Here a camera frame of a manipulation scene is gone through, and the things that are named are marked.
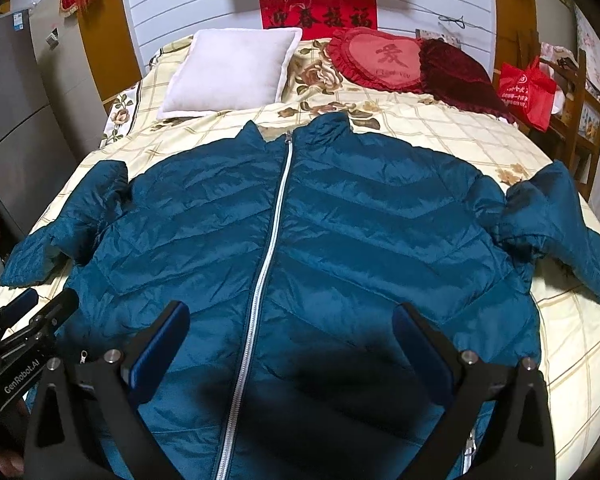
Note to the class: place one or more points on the white square pillow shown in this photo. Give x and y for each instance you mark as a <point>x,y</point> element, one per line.
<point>231,69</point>

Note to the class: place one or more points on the red banner with characters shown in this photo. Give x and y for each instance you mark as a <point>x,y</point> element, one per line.
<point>318,16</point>

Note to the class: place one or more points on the red heart-shaped cushion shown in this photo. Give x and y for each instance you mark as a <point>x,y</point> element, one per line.
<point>377,60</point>

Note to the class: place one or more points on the grey wardrobe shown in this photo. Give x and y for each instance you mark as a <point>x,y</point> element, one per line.
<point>35,158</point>

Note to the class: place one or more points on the blue puffer jacket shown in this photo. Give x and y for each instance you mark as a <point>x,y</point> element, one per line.
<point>292,256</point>

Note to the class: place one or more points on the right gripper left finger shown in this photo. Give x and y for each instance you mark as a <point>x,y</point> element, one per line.
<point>62,442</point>

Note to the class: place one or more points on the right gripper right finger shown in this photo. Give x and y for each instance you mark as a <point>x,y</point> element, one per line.
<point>496,417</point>

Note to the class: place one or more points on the red shopping bag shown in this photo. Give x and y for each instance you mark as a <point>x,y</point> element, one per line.
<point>528,93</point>

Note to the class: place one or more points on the wooden chair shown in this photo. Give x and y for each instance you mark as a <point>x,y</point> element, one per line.
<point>573,135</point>

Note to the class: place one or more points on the dark red velvet cushion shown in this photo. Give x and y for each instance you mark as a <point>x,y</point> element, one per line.
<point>453,77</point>

